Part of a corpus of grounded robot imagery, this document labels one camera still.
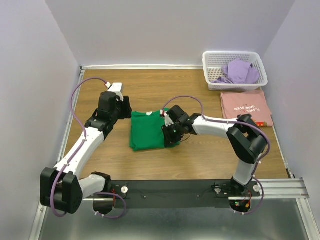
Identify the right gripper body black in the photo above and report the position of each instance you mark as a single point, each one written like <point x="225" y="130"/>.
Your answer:
<point x="173" y="133"/>

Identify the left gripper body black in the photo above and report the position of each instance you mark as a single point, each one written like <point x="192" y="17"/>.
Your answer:
<point x="122" y="112"/>

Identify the green t shirt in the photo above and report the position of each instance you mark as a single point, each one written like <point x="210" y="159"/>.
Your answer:
<point x="146" y="131"/>

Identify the white plastic basket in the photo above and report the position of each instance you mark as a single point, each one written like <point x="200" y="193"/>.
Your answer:
<point x="214" y="60"/>

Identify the purple t shirt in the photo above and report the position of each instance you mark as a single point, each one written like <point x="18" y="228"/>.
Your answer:
<point x="238" y="72"/>

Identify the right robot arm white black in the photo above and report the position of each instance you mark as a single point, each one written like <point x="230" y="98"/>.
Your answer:
<point x="246" y="139"/>

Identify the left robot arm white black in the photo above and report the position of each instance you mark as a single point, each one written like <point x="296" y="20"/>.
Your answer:
<point x="68" y="169"/>

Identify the folded pink t shirt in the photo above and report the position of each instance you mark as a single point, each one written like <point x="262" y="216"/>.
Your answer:
<point x="253" y="102"/>

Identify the black base mat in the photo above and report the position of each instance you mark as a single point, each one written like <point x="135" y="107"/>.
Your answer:
<point x="105" y="201"/>

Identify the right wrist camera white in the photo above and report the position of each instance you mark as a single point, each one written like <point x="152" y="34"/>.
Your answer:
<point x="167" y="120"/>

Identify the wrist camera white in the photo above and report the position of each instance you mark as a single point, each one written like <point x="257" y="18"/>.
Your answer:
<point x="117" y="88"/>
<point x="167" y="120"/>

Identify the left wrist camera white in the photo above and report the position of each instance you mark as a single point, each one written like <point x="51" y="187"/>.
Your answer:
<point x="117" y="88"/>

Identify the aluminium left rail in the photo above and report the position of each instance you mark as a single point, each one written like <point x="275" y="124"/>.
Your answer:
<point x="72" y="103"/>

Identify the aluminium rail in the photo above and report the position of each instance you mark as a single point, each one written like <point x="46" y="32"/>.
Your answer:
<point x="141" y="67"/>
<point x="220" y="188"/>
<point x="72" y="103"/>

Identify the aluminium back rail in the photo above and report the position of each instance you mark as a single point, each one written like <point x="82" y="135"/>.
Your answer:
<point x="141" y="67"/>

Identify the aluminium front rail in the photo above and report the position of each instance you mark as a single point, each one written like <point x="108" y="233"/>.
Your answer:
<point x="220" y="188"/>

